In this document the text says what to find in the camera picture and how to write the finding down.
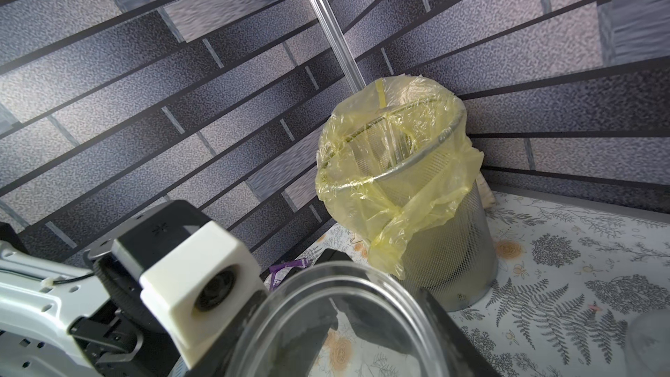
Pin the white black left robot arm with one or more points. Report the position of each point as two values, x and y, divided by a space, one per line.
40 300

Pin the purple plastic package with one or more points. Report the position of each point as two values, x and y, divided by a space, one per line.
300 263

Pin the clear jar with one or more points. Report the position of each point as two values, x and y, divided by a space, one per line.
340 319

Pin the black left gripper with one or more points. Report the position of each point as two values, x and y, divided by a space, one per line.
123 338

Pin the grey mesh trash bin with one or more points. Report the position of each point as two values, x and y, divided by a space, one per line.
455 262

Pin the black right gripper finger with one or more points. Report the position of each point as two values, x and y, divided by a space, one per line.
461 356

